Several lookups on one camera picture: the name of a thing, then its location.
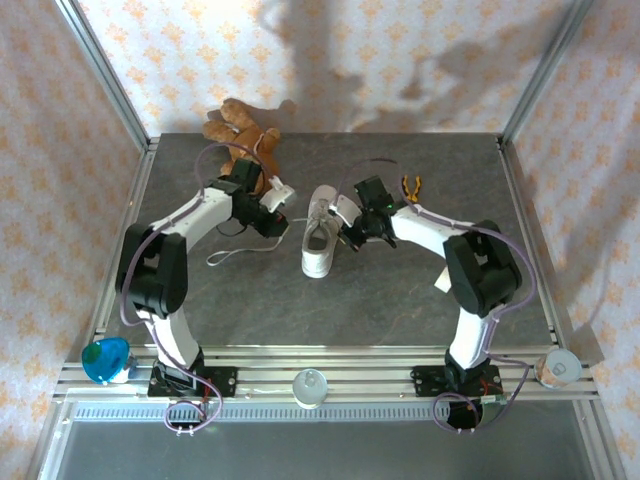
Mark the white sneaker with laces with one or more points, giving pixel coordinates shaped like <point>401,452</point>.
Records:
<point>260,249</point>

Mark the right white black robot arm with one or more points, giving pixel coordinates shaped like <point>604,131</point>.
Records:
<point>480,270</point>

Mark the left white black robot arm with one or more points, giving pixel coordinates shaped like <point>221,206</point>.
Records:
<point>160,270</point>

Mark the yellow black pliers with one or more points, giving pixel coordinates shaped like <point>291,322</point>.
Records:
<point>406,184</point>

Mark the white paper tag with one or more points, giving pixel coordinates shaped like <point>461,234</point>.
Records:
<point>442,280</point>

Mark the brown teddy bear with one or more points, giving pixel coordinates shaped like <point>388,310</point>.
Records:
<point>235,120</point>

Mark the clear glass dome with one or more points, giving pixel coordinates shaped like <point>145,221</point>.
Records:
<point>310,387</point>

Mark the small green circuit board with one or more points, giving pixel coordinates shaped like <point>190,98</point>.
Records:
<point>492,402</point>

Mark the blue plastic container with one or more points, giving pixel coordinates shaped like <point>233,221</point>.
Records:
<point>102,362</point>

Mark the metal tin can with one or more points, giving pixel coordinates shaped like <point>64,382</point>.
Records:
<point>560,367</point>

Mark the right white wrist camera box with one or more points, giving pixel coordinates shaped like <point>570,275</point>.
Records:
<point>347,210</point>

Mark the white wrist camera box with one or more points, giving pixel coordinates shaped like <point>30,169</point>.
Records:
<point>347,210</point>
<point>279,197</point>

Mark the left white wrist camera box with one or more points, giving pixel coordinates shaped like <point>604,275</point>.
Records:
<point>279,197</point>

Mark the aluminium side rail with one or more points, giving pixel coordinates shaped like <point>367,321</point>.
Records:
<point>520,190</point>
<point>135,200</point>

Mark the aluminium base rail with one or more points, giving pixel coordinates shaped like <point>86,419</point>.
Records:
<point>375,375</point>

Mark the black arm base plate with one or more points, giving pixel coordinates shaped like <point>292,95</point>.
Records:
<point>425,380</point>
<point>225,380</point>

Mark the aluminium corner post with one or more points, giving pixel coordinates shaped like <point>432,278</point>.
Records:
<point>542,75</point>
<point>109,75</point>

